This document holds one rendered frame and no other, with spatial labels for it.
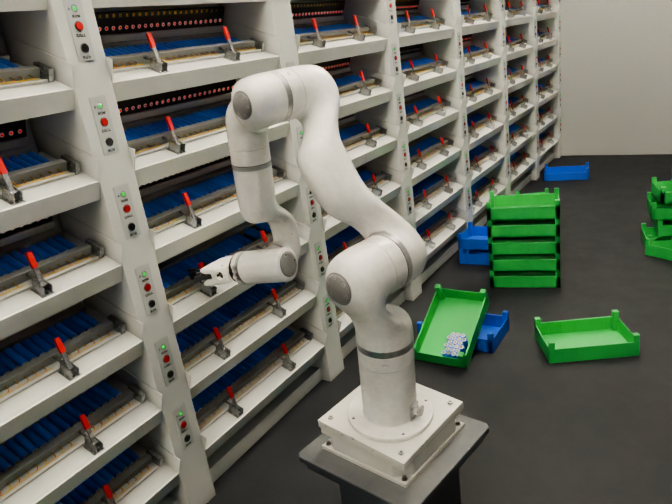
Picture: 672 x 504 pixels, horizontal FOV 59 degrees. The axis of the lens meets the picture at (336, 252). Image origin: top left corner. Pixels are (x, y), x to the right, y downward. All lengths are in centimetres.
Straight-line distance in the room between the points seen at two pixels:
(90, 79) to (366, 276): 72
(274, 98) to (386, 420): 70
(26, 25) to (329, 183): 72
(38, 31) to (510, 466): 155
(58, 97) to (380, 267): 73
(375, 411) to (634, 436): 87
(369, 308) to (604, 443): 98
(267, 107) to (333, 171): 17
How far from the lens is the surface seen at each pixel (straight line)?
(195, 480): 174
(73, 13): 140
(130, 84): 146
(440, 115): 294
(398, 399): 128
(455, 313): 232
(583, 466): 180
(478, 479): 174
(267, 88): 115
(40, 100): 133
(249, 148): 132
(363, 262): 109
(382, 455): 129
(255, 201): 136
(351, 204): 114
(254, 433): 195
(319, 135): 117
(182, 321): 158
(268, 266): 141
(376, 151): 234
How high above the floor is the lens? 115
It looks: 20 degrees down
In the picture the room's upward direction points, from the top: 8 degrees counter-clockwise
